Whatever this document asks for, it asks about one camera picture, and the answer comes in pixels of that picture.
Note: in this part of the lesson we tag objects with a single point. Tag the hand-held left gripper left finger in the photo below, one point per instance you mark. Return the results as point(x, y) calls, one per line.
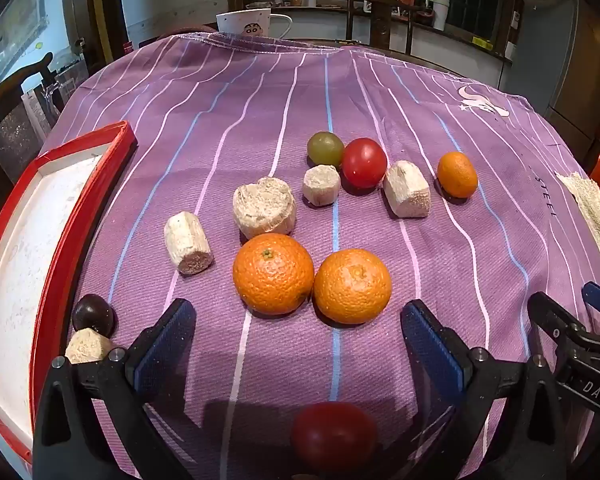
point(164, 346)

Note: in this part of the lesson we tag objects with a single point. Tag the green grape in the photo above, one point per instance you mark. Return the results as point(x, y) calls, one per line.
point(325, 148)

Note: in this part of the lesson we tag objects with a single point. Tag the red-rimmed white tray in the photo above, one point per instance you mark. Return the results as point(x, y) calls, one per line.
point(25, 270)

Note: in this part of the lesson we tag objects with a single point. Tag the white cartoon mug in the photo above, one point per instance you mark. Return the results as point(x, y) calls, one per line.
point(250, 25)

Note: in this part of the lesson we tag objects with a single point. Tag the small peeled sugarcane piece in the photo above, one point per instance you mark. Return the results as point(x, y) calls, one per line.
point(321, 185)

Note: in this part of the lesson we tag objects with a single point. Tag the dark purple grape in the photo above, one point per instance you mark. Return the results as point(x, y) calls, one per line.
point(94, 314)

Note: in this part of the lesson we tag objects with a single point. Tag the long peeled sugarcane piece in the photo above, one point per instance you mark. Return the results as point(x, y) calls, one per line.
point(187, 242)

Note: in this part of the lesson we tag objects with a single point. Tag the curved-back wooden chair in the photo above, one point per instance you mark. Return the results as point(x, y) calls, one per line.
point(10, 85)

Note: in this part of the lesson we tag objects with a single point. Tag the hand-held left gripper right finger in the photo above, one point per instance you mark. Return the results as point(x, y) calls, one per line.
point(431, 351)

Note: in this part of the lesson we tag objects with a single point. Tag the wide peeled sugarcane chunk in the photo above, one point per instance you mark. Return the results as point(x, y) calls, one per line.
point(264, 208)

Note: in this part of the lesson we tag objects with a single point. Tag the wall poster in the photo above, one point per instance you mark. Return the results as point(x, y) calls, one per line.
point(20, 25)

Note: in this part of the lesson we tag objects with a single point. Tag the grey cabinet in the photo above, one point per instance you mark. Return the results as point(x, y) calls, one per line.
point(540, 50)

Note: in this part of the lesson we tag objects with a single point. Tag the red tomato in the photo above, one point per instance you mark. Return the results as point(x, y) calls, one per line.
point(335, 435)
point(364, 162)

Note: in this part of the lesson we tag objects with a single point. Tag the dark wooden chair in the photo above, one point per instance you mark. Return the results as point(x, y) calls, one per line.
point(380, 20)

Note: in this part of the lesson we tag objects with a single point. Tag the large orange mandarin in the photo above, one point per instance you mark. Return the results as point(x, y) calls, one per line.
point(273, 273)
point(352, 286)

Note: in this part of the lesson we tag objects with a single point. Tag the white tumbler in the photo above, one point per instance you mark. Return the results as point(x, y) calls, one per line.
point(439, 12)

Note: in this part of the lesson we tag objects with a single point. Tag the purple striped cloth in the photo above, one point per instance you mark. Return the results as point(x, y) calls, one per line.
point(280, 110)

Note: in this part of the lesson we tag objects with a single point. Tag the white woven towel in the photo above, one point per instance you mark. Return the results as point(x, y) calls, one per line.
point(592, 220)

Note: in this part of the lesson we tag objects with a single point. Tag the small orange kumquat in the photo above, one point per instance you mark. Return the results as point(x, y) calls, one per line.
point(457, 174)

